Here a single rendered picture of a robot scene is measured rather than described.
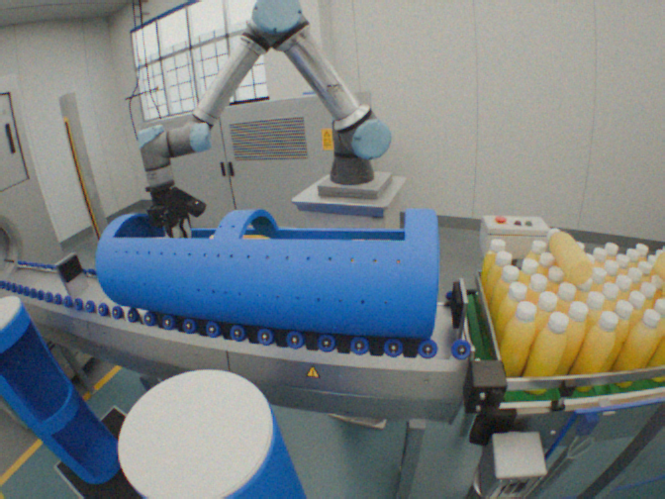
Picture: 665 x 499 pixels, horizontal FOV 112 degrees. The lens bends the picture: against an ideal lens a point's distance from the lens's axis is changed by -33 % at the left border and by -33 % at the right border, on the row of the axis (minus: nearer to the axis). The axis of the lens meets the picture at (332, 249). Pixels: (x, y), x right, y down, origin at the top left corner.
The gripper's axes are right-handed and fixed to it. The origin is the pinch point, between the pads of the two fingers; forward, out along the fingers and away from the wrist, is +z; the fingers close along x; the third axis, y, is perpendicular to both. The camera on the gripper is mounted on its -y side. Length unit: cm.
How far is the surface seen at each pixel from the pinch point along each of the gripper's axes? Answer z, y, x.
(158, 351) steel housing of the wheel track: 24.9, 7.8, 18.5
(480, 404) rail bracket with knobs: 17, -77, 29
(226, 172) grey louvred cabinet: 19, 84, -168
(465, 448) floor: 111, -95, -14
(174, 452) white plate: 8, -29, 53
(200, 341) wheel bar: 18.7, -9.1, 16.8
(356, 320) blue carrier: 5, -52, 19
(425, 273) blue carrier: -5, -65, 18
